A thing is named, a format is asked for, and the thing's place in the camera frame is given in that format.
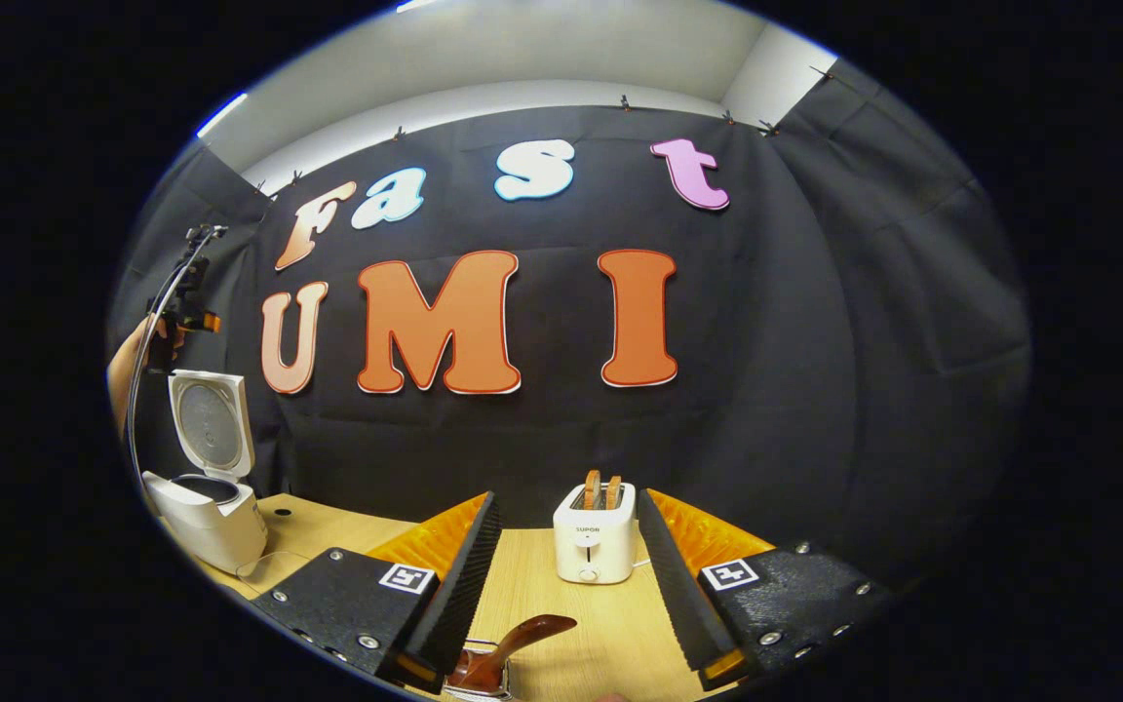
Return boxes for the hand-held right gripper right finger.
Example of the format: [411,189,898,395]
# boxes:
[637,487,899,691]

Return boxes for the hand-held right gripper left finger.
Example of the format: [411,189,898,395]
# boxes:
[250,490,504,695]

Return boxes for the brown wooden spoon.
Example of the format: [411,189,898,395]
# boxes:
[449,614,579,695]

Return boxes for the white rice cooker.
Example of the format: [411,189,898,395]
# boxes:
[140,369,270,576]

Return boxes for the white toaster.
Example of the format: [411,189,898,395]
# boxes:
[552,481,639,586]

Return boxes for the ceiling light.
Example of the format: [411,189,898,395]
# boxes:
[196,93,249,139]

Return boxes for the black backdrop cloth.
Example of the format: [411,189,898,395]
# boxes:
[105,58,1032,586]

